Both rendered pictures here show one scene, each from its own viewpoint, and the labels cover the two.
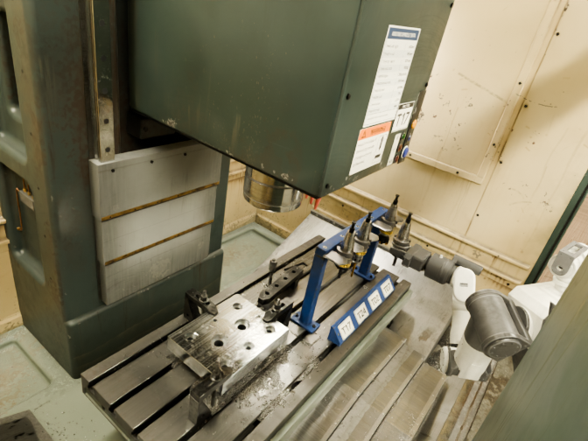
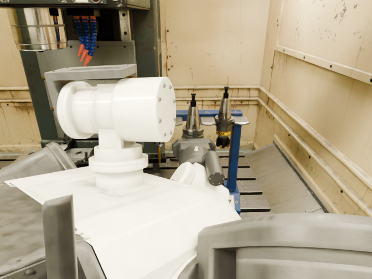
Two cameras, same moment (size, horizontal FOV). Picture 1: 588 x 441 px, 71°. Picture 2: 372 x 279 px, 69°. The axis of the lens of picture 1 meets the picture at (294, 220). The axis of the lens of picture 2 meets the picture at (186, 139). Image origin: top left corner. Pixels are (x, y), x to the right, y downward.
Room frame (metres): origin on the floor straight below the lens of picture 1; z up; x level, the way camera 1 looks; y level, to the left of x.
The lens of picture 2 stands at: (0.86, -0.99, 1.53)
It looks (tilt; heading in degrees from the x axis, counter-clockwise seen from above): 25 degrees down; 56
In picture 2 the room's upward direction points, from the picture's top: straight up
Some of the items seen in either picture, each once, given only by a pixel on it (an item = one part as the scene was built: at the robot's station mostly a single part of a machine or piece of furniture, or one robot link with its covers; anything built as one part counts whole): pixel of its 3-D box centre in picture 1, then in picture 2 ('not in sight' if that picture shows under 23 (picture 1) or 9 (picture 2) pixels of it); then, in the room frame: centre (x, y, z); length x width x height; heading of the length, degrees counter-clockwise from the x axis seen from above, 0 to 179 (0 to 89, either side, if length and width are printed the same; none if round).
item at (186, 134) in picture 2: (401, 241); (192, 131); (1.29, -0.39, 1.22); 0.06 x 0.06 x 0.03
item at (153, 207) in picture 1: (163, 218); (92, 92); (1.22, 0.45, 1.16); 0.48 x 0.05 x 0.51; 148
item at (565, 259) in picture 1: (567, 261); (98, 104); (0.94, -0.70, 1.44); 0.09 x 0.06 x 0.08; 133
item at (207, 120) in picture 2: (382, 226); (207, 120); (1.38, -0.33, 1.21); 0.07 x 0.05 x 0.01; 58
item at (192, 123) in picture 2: (404, 230); (193, 117); (1.29, -0.38, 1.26); 0.04 x 0.04 x 0.07
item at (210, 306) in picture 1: (201, 307); (68, 148); (1.03, 0.24, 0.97); 0.13 x 0.03 x 0.15; 58
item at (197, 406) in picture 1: (213, 388); not in sight; (0.74, 0.12, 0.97); 0.13 x 0.03 x 0.15; 148
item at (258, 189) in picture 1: (276, 178); (39, 29); (0.99, 0.07, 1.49); 0.16 x 0.16 x 0.12
